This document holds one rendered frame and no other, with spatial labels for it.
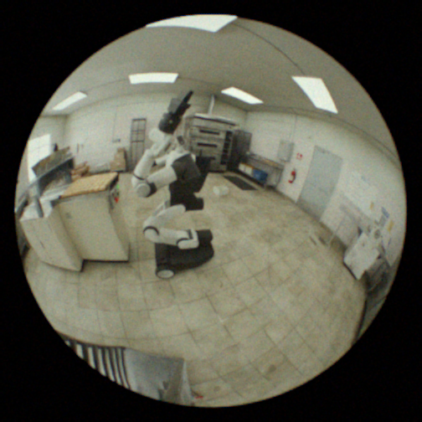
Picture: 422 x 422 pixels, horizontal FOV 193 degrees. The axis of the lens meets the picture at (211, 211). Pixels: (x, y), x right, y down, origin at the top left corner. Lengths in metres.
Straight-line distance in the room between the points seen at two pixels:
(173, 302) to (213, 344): 0.56
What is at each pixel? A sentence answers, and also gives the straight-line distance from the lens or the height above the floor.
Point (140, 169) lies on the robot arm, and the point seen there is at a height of 1.09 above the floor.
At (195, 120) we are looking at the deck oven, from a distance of 4.15.
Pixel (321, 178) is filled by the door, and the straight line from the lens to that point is 4.09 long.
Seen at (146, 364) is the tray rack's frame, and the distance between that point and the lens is 1.20.
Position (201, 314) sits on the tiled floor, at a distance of 1.27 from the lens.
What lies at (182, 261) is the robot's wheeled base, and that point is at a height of 0.17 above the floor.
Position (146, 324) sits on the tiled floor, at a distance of 1.30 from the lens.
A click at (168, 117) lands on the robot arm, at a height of 1.32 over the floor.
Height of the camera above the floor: 1.25
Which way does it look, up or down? 32 degrees down
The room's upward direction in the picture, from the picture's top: 11 degrees clockwise
